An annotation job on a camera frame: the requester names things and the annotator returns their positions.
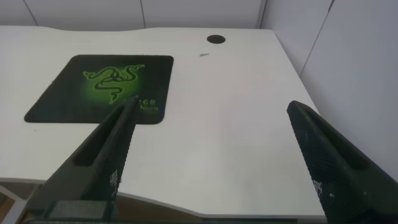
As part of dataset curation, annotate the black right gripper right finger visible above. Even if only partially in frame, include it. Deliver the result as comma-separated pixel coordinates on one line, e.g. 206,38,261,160
285,100,398,224

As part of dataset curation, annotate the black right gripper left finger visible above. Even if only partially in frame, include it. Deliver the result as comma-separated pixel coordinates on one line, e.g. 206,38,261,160
21,95,140,220

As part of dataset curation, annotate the black green snake-logo mouse pad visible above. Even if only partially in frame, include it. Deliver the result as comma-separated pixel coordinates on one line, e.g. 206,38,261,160
24,54,174,125

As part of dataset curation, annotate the white table frame bar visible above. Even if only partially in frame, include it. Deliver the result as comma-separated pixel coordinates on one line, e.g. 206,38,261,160
0,185,27,224

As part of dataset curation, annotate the black round cable hole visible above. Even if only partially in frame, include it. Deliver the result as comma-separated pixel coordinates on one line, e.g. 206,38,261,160
206,34,226,45

